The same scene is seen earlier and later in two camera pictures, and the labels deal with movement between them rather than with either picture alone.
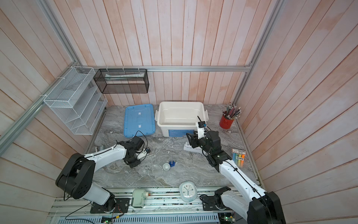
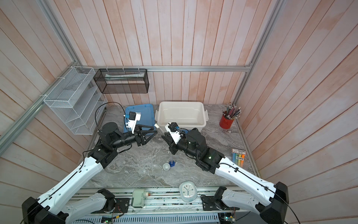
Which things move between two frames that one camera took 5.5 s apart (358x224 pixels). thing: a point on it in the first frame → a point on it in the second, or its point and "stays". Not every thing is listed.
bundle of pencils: [231, 111] stays
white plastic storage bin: [176, 119] stays
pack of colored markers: [238, 157] stays
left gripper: [132, 165] → [141, 138]
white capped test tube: [146, 157] → [157, 126]
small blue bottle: [172, 163] stays
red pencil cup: [225, 123] stays
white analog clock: [188, 191] stays
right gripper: [194, 140] → [172, 144]
